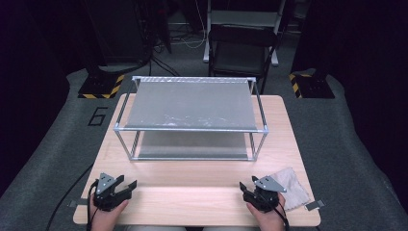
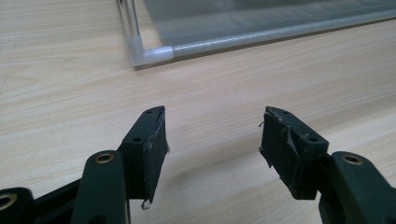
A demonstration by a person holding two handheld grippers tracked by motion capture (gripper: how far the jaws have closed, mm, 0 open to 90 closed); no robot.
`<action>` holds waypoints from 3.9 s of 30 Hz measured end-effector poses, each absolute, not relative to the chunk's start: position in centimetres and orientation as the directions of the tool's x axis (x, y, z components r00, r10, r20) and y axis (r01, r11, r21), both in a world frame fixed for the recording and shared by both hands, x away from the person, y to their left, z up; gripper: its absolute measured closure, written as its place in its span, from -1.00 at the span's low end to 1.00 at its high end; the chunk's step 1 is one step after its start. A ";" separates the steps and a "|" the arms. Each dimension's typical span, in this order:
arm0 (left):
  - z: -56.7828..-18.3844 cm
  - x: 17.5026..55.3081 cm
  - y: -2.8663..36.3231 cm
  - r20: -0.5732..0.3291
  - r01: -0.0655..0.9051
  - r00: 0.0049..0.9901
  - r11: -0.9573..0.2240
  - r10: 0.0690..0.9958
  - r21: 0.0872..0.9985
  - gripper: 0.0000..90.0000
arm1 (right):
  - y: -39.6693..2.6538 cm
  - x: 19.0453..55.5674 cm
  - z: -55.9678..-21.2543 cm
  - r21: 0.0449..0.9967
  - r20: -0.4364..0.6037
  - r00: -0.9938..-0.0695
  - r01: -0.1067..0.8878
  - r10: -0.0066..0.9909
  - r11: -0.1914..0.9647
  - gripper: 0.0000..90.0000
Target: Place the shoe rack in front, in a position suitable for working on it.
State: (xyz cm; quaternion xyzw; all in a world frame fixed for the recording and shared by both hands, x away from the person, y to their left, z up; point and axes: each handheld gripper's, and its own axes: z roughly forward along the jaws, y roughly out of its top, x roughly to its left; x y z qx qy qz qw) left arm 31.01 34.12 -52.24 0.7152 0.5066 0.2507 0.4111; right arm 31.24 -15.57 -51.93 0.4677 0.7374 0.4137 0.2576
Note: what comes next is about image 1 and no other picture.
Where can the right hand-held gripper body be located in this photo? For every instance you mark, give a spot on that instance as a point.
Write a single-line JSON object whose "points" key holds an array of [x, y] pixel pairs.
{"points": [[266, 195]]}

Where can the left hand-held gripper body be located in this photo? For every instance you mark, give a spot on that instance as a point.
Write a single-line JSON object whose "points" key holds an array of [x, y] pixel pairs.
{"points": [[107, 199]]}

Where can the beige quilted cloth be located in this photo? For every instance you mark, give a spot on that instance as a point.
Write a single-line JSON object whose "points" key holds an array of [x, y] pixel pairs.
{"points": [[295, 189]]}

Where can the two-tier silver metal shelf rack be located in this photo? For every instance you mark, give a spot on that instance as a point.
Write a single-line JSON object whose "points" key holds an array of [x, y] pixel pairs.
{"points": [[192, 106]]}

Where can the person's left hand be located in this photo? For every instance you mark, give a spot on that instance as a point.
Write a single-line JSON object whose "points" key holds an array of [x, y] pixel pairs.
{"points": [[104, 219]]}

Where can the person's right hand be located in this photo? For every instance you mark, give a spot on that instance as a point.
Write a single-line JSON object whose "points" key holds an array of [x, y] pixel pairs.
{"points": [[267, 221]]}

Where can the grey tape strip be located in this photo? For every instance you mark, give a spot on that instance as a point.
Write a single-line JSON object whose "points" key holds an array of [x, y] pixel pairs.
{"points": [[80, 202], [315, 204]]}

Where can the person's light trousers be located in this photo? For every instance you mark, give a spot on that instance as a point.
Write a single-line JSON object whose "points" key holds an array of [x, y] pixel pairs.
{"points": [[160, 228]]}

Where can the black yellow-striped stand base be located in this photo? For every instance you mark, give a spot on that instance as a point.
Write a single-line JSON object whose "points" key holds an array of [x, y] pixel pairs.
{"points": [[312, 86], [101, 86]]}

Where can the black folding chair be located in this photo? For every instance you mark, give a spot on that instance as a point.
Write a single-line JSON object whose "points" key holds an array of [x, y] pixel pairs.
{"points": [[240, 51]]}

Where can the dark cabinet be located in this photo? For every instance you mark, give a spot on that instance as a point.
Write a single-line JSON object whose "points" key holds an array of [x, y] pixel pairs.
{"points": [[118, 29]]}

